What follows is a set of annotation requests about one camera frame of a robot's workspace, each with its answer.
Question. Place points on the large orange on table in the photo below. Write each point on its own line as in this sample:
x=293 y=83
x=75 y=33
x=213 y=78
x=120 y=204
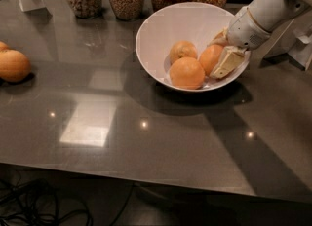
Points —
x=14 y=66

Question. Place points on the white ceramic bowl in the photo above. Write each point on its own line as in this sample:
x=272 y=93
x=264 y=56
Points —
x=197 y=23

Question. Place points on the partly hidden orange at edge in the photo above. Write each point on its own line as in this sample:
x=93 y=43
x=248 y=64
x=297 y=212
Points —
x=4 y=46

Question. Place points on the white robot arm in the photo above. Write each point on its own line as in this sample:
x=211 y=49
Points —
x=269 y=14

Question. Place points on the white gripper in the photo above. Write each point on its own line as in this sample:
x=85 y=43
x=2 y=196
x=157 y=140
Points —
x=245 y=31

